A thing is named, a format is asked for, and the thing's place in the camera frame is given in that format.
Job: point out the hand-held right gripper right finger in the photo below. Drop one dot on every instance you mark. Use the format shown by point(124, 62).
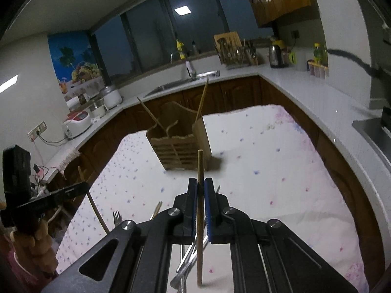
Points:
point(209, 213)

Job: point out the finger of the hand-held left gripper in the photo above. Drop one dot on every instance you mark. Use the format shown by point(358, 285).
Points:
point(61, 193)

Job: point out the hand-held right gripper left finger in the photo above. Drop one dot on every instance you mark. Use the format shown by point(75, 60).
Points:
point(192, 210)

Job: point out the wooden chopstick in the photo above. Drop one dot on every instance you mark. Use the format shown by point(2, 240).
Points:
point(148, 112)
point(202, 100)
point(93, 204)
point(156, 210)
point(200, 164)

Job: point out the wooden utensil holder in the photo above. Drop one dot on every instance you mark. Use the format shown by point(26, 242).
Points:
point(183, 152)

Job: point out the dish rack with utensils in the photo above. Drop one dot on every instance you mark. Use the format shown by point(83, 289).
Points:
point(236, 56)

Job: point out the person's left hand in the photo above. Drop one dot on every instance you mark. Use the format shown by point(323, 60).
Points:
point(41, 244)

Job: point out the lace cloth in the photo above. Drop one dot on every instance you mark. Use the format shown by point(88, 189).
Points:
point(65, 158)

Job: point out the metal fork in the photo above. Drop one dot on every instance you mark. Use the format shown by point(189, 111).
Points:
point(117, 219)

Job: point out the white and red rice cooker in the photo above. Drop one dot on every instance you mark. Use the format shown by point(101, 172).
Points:
point(76, 123)

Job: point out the floral tablecloth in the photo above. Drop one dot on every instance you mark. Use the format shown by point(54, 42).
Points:
point(259, 158)

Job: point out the white paper roll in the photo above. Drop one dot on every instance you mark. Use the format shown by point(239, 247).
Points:
point(72, 103)

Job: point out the white cooker with metal lid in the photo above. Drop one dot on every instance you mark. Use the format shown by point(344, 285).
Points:
point(111, 97)

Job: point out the wooden base cabinets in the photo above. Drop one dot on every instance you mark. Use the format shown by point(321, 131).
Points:
point(238, 91)

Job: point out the steel kitchen sink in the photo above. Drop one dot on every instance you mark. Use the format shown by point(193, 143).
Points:
point(171, 85)

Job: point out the white bottle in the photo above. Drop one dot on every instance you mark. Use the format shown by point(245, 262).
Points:
point(189, 68)

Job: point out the yellow bottle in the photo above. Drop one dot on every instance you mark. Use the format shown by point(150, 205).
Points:
point(180, 50)

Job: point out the dark bottle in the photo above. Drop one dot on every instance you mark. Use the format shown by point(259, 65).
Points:
point(194, 48)

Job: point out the steel electric kettle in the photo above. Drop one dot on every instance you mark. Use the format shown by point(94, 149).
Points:
point(276, 55)

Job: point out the wooden cutting board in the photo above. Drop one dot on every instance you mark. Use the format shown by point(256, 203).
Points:
point(227, 38)

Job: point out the green cup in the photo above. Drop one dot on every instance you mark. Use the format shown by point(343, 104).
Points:
point(292, 58)

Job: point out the white pitcher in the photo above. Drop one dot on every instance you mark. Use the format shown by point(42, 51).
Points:
point(301, 61)

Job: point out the kitchen window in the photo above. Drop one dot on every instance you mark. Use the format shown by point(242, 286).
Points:
point(152, 36)

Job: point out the spice jar set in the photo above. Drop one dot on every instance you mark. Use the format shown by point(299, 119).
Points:
point(317, 70)

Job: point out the cooking oil bottle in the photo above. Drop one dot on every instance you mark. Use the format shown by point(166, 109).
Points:
point(319, 55)

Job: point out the black wok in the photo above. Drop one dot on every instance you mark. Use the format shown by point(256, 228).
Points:
point(351, 57)

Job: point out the wall socket strip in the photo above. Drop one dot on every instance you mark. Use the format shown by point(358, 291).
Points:
point(37, 130)

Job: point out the tropical fruit wall poster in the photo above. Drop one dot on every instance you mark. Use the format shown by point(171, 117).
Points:
point(70, 61)

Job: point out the dark wall socket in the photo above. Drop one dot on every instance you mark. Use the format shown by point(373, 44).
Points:
point(295, 34)

